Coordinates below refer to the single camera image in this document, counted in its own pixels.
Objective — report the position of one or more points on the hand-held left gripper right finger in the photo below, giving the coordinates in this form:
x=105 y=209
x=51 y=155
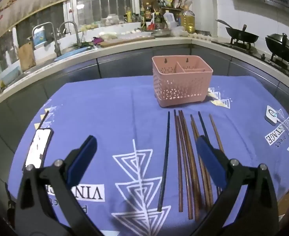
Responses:
x=209 y=161

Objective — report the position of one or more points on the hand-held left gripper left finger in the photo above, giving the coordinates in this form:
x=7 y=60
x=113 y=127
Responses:
x=85 y=154

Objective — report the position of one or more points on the set of brown wooden chopsticks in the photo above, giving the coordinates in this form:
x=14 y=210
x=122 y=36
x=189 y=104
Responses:
x=183 y=157

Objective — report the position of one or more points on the black chopstick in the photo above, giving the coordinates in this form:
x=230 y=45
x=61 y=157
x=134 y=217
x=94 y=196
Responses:
x=165 y=157
x=203 y=126

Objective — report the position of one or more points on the pink perforated plastic basket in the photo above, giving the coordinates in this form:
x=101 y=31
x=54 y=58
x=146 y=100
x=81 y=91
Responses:
x=178 y=88

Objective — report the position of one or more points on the small white square gadget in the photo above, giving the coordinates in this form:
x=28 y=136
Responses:
x=271 y=116

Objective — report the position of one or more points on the blue printed tablecloth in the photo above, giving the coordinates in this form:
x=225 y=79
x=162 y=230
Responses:
x=115 y=118

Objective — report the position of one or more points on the smartphone with lit screen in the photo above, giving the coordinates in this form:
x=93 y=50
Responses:
x=37 y=148

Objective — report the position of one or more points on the black gas stove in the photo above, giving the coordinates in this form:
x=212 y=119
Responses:
x=259 y=54

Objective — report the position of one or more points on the black lidded wok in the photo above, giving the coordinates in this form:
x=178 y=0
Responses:
x=282 y=46

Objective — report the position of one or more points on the upright wooden cutting board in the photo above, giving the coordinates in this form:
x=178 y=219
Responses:
x=26 y=56

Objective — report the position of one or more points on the purple crumpled bag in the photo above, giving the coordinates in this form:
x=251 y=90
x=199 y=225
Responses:
x=97 y=40

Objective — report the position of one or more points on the tall steel faucet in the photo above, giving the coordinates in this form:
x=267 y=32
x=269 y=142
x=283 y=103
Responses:
x=56 y=41

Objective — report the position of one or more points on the flat wooden cutting board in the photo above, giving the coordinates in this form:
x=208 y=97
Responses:
x=124 y=41

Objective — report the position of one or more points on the white kitchen counter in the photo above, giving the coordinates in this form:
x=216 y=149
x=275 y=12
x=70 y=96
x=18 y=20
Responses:
x=139 y=45

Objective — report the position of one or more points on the curved steel faucet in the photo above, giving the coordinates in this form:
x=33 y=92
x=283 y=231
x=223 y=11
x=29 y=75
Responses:
x=76 y=33

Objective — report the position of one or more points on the row of eggs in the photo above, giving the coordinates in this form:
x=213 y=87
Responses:
x=202 y=36

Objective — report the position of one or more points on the blue label detergent bottle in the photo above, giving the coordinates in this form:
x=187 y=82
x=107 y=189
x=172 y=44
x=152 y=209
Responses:
x=39 y=36

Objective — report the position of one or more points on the steel mixing bowl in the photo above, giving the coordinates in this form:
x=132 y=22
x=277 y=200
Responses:
x=161 y=32

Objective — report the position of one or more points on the large cooking oil bottle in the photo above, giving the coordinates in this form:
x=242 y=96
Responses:
x=187 y=21

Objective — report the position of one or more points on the white plastic jug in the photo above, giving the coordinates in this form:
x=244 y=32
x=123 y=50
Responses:
x=170 y=19

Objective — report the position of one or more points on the row of condiment bottles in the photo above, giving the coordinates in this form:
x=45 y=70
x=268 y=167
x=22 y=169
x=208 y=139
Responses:
x=144 y=16

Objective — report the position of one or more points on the barred kitchen window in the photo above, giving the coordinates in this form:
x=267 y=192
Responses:
x=105 y=0

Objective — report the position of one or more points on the fruit print roller blind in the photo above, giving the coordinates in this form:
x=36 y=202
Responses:
x=24 y=2

